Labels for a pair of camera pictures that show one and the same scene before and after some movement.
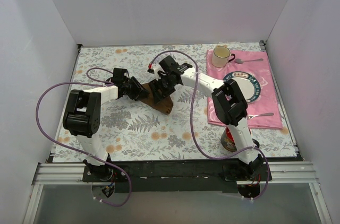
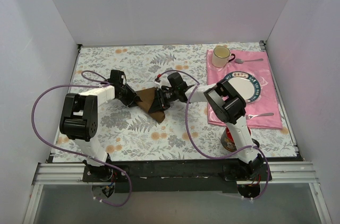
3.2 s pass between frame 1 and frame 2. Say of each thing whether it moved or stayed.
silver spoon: stayed
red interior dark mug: stayed
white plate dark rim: stayed
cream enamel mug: stayed
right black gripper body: moved
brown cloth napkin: moved
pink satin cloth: stayed
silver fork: stayed
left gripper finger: moved
